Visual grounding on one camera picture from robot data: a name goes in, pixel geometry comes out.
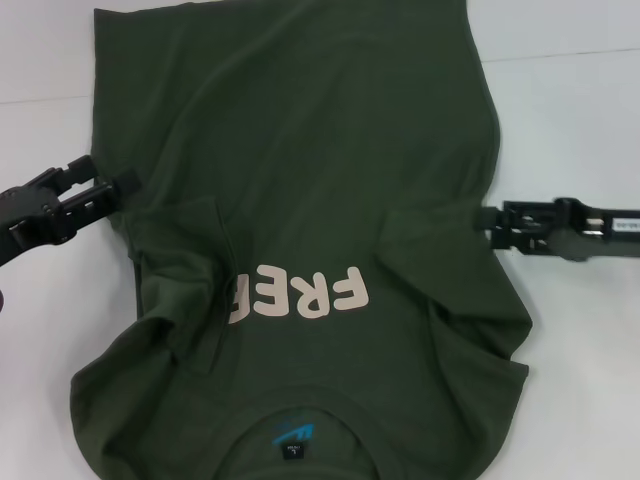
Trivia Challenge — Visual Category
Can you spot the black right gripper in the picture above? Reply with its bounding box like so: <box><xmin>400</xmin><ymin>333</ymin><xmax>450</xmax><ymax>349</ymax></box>
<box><xmin>476</xmin><ymin>196</ymin><xmax>640</xmax><ymax>264</ymax></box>

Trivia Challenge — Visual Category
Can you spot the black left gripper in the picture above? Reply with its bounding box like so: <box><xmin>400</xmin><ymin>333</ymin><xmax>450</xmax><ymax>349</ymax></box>
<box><xmin>0</xmin><ymin>153</ymin><xmax>142</xmax><ymax>269</ymax></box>

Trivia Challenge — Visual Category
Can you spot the dark green FREE t-shirt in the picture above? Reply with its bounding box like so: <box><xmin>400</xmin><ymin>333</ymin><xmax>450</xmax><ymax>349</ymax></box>
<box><xmin>69</xmin><ymin>0</ymin><xmax>531</xmax><ymax>480</ymax></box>

